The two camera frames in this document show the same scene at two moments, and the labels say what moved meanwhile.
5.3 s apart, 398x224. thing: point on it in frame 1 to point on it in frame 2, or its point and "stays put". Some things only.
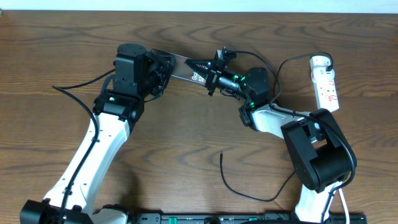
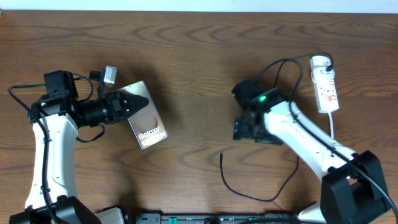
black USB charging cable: [329, 68] stays put
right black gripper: [210, 68] to [242, 129]
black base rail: [199, 218] stays put
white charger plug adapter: [318, 61] stays put
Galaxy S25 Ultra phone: [182, 70] to [146, 124]
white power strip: [325, 88] stays put
